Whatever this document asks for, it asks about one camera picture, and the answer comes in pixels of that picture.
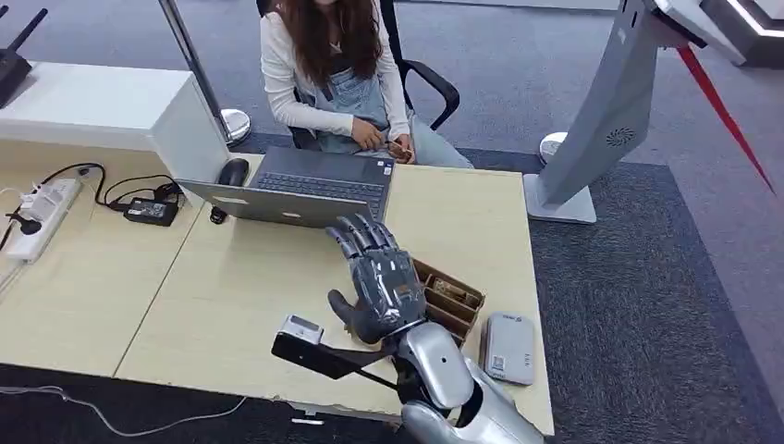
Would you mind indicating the brown card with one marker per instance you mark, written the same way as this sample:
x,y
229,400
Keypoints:
x,y
450,289

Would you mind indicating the red barrier belt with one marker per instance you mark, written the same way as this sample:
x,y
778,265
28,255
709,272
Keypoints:
x,y
720,110

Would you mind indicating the black router with antennas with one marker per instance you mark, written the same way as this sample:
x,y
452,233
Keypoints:
x,y
9,70

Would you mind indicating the grey laptop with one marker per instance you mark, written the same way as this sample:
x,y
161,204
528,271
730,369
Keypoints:
x,y
269,208

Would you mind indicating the round white stanchion base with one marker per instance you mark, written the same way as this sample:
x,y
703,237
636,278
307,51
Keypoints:
x,y
551,147

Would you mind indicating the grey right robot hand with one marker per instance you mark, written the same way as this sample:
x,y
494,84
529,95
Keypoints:
x,y
386,288

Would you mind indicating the white power strip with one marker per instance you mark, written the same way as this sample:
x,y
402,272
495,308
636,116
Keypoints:
x,y
48,214

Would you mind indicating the grey card reader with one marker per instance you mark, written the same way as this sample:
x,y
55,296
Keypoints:
x,y
508,349

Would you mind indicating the wooden card box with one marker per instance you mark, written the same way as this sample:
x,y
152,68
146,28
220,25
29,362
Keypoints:
x,y
453,318

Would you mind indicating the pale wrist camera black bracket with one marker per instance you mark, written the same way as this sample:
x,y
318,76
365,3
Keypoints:
x,y
303,331

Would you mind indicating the dark plinth with light strip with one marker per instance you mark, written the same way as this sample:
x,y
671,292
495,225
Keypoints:
x,y
750,30

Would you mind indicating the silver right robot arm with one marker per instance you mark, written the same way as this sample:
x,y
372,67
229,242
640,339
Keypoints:
x,y
441,361

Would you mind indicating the black power adapter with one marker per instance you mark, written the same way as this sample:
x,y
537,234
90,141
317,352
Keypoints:
x,y
150,212

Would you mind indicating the grey kiosk stand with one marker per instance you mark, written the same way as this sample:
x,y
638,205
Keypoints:
x,y
609,104

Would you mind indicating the black office chair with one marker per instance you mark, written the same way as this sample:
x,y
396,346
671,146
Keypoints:
x,y
441,86

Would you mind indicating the person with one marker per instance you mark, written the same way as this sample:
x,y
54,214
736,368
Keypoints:
x,y
294,73

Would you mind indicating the small black laptop plug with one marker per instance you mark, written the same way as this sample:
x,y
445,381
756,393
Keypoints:
x,y
218,215

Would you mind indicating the white plug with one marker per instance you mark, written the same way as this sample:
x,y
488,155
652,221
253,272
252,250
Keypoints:
x,y
44,196

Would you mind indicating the white cabinet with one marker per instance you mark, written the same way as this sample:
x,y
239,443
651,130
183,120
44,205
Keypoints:
x,y
116,110

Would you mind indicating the person's left hand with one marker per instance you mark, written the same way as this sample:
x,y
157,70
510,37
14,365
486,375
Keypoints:
x,y
404,153

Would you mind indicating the black computer mouse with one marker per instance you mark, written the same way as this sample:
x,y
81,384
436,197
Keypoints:
x,y
234,173

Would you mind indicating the metal stanchion pole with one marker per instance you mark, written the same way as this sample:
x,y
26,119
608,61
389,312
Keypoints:
x,y
195,61

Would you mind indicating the person's right hand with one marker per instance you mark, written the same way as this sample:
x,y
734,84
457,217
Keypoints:
x,y
367,133

